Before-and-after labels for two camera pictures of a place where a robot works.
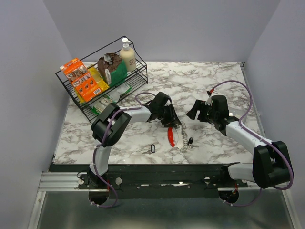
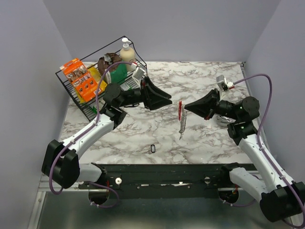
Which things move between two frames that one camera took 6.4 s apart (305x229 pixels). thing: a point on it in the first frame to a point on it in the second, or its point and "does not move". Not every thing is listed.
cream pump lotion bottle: [127, 55] does not move
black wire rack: [104, 76] does not move
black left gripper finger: [168, 123] to [153, 103]
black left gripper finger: [174, 119] to [148, 82]
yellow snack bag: [97, 77] does not move
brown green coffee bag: [112, 68] does not move
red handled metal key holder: [173, 136] to [182, 115]
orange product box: [85, 84] does not move
